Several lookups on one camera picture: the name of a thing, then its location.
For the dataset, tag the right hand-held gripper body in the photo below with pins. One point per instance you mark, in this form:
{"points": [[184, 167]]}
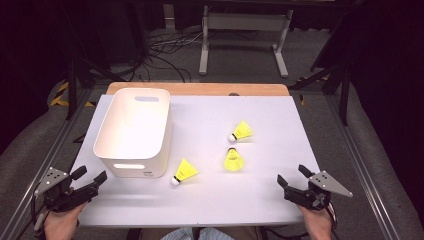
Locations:
{"points": [[306, 198]]}

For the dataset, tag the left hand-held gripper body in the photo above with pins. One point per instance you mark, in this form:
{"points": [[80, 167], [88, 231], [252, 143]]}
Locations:
{"points": [[63, 198]]}

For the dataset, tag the yellow shuttlecock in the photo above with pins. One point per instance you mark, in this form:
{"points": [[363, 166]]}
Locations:
{"points": [[242, 130], [234, 161], [185, 170]]}

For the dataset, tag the white plastic bin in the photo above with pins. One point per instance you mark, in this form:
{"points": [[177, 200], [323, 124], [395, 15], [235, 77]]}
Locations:
{"points": [[133, 133]]}

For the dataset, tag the person's left hand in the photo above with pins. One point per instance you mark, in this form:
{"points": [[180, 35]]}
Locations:
{"points": [[61, 225]]}

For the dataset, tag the person's right hand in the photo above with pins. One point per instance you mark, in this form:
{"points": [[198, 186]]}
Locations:
{"points": [[318, 223]]}

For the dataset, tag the white table mat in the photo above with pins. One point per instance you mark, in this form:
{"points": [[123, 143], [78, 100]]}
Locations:
{"points": [[206, 200]]}

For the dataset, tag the black tripod stand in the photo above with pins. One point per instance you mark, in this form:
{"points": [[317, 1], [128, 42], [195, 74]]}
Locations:
{"points": [[71, 86]]}

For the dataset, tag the black metal stand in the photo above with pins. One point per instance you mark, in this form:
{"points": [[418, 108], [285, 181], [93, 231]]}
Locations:
{"points": [[345, 93]]}

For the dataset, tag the person's striped shirt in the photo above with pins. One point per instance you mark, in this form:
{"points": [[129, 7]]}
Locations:
{"points": [[196, 235]]}

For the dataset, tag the wooden table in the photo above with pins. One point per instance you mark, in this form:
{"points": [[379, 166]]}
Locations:
{"points": [[200, 88]]}

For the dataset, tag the aluminium floor rail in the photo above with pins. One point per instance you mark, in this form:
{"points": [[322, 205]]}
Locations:
{"points": [[43, 166], [360, 166]]}

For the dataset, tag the white metal stand frame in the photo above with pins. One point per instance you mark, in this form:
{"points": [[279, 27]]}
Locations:
{"points": [[245, 21]]}

